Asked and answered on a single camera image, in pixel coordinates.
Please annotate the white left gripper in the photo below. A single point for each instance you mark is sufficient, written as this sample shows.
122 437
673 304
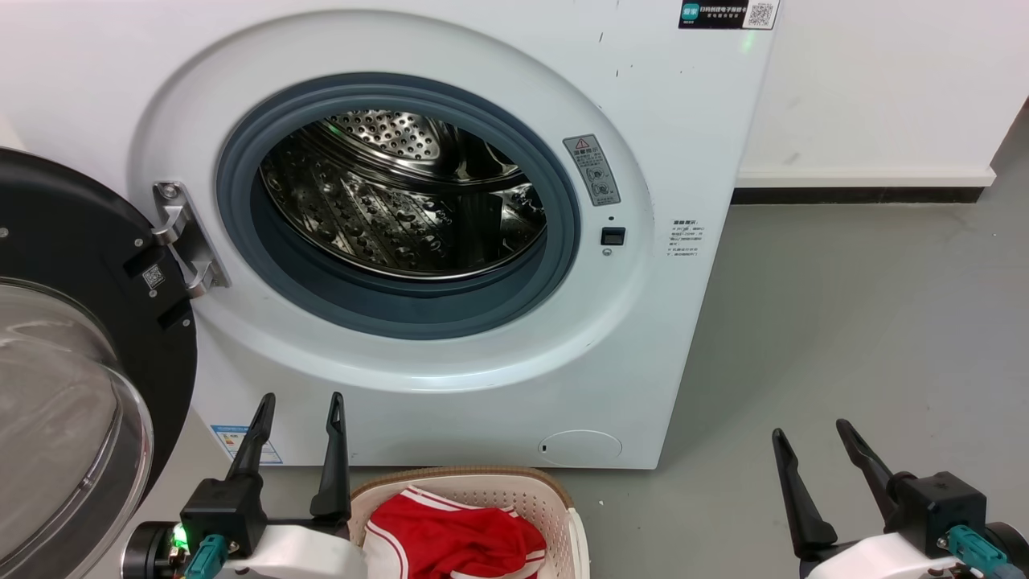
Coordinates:
305 555

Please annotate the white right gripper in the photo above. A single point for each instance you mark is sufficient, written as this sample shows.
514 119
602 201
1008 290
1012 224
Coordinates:
876 559

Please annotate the silver metal door hinge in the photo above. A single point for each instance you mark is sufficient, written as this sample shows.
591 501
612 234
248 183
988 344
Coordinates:
173 229

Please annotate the small QR code sticker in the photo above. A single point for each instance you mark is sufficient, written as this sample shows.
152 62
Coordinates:
153 277

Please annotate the stainless steel washing machine drum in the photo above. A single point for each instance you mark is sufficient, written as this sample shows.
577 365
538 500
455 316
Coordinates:
386 209

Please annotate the black sticker with QR code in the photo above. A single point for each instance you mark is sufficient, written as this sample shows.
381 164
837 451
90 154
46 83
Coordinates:
715 12

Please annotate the blue energy label sticker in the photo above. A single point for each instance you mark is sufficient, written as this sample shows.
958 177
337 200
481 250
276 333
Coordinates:
225 438

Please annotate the white front-load washing machine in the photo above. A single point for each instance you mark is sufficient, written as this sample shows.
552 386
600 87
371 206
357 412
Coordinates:
659 346

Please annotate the black round washer door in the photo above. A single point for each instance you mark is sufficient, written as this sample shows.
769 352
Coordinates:
64 225

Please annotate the grey warning sticker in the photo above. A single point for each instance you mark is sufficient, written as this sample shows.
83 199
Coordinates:
591 170

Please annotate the black door latch socket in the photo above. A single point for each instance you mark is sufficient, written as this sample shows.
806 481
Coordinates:
613 236

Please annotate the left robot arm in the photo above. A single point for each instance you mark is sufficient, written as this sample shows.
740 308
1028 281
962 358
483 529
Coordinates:
149 551

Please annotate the red garment with white trim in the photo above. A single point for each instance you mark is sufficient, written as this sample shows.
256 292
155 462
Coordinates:
450 539

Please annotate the white and black baseboard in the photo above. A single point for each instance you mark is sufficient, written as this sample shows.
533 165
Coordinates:
860 178

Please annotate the cream perforated laundry basket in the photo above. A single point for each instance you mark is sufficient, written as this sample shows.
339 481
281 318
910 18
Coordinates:
498 490

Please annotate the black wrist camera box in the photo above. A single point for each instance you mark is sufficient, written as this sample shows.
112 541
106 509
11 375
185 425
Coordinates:
940 503
221 507

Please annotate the grey rubber door gasket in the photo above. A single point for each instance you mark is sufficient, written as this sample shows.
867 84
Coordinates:
402 310

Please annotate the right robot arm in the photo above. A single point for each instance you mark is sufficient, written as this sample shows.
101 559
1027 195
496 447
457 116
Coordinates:
1011 547

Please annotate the small printed text label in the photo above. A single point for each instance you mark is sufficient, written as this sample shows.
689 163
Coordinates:
688 237

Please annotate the round white filter cover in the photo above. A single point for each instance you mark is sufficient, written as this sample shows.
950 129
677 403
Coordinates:
580 447

